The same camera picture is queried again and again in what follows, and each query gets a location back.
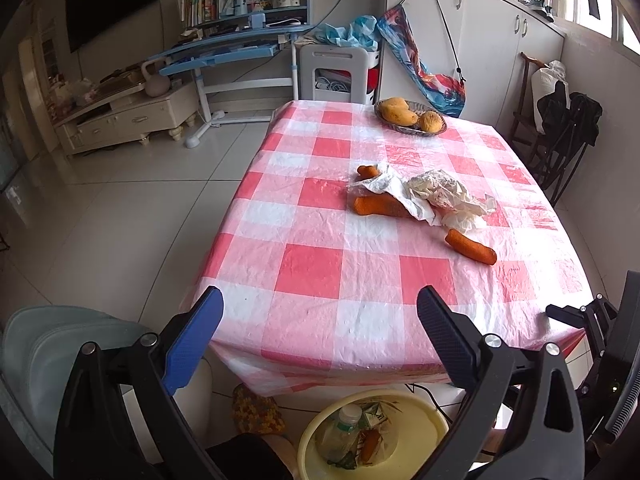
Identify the small yellow mango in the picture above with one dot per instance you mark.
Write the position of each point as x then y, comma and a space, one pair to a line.
431, 121

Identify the row of books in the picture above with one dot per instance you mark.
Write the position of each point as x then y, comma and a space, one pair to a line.
197, 2

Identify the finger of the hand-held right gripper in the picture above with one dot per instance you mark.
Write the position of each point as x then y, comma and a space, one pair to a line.
565, 315
600, 327

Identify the woven fruit basket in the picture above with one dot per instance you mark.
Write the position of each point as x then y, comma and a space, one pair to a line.
425, 107

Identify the white storage cabinet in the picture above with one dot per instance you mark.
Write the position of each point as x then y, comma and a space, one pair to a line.
490, 45

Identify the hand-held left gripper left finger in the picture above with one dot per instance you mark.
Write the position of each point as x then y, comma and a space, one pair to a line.
195, 340

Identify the white plastic storage trolley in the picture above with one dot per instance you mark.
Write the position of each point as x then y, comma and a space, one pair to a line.
332, 62

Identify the cream television cabinet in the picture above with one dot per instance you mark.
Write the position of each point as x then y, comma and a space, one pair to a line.
130, 117

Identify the green snack wrapper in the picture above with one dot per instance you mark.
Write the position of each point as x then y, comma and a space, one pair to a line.
346, 461

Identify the pink kettlebell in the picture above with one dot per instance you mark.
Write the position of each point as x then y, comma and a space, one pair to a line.
156, 82

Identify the yellow plastic basin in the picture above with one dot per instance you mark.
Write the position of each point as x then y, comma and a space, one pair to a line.
425, 420

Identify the wooden folding chair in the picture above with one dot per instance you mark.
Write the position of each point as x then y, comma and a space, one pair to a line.
525, 127

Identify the white stuffed bag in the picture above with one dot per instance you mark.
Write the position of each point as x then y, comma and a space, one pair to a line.
542, 82

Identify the blue plastic bag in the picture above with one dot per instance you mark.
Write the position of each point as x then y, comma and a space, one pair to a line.
352, 32

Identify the black wall television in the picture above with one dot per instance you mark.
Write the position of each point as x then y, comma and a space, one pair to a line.
110, 2

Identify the large yellow mango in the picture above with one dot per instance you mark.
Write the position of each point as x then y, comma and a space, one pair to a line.
397, 111

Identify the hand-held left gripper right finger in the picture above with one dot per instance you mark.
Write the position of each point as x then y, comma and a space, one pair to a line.
450, 337

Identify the clear plastic bottle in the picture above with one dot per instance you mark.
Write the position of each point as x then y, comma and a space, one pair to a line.
340, 435

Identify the person's black clothing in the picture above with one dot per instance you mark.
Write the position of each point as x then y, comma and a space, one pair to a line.
255, 460

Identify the grey green plastic chair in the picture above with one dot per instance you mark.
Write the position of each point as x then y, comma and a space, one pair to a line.
40, 350

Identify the red white checkered tablecloth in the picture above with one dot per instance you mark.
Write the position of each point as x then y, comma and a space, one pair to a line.
310, 260

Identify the white plastic bag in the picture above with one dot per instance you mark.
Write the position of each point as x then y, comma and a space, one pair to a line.
445, 192
392, 185

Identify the orange carrot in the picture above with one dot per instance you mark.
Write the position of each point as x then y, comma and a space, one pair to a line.
370, 445
375, 206
367, 171
470, 246

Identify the yellow crochet cushion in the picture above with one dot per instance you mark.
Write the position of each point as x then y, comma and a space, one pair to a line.
255, 410

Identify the blue study desk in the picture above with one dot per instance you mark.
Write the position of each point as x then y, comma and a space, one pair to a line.
225, 52

